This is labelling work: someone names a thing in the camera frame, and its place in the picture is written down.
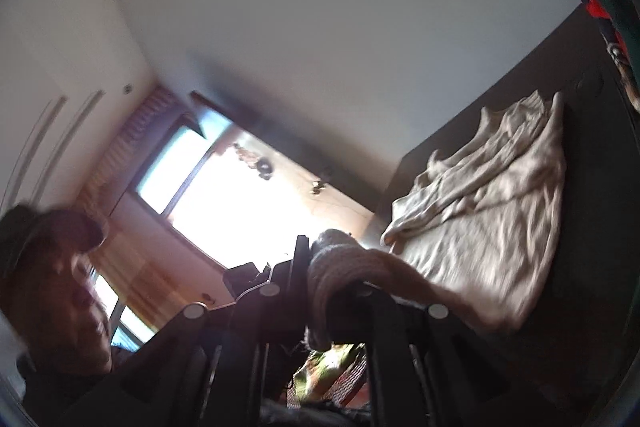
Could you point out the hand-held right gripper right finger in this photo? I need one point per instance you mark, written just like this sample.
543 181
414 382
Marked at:
380 322

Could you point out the person's head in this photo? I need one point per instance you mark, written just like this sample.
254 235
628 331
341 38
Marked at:
65 307

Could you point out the navy red patterned garment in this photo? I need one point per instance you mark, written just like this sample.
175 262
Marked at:
617 52

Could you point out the dark cap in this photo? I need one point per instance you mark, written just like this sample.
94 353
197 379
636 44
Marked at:
40 232

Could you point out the recessed ceiling light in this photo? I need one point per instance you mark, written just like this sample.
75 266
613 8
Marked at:
127 88

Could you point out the beige knit sweater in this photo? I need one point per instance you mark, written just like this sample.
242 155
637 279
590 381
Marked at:
475 232

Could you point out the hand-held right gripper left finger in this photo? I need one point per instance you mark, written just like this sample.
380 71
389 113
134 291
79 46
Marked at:
250 322

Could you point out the hanging window ornament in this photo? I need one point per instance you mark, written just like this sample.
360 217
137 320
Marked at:
257 164
318 187

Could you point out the yellow green patterned cloth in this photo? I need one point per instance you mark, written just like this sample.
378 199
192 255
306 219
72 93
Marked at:
325 367

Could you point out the orange curtain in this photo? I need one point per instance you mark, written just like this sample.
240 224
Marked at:
145 127

